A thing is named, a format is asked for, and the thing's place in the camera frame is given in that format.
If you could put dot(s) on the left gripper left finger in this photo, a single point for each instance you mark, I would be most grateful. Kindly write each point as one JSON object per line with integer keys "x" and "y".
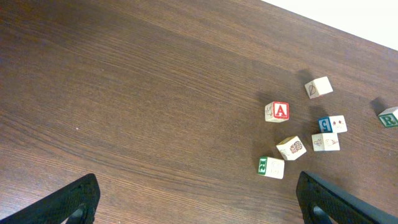
{"x": 74, "y": 203}

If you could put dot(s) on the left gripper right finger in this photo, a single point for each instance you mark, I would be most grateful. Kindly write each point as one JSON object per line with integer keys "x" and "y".
{"x": 323, "y": 202}

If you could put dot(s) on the wooden block pineapple green side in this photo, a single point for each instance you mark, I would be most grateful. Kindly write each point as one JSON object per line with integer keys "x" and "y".
{"x": 291, "y": 148}

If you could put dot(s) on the wooden block blue side centre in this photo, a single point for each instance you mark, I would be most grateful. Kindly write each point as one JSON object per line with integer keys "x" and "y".
{"x": 325, "y": 142}

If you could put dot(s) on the plain wooden block green R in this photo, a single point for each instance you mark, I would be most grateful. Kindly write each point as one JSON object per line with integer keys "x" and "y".
{"x": 271, "y": 167}

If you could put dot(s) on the wooden block blue 5 side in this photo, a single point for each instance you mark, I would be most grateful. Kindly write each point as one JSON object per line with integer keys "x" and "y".
{"x": 332, "y": 124}

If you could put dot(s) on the wooden block red A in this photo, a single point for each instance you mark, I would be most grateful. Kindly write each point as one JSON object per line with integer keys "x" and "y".
{"x": 277, "y": 112}

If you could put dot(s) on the wooden block green R side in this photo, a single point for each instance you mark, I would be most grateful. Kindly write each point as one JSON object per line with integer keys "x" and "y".
{"x": 388, "y": 117}

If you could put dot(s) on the wooden block red K side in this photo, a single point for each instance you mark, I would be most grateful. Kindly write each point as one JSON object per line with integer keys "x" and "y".
{"x": 318, "y": 87}

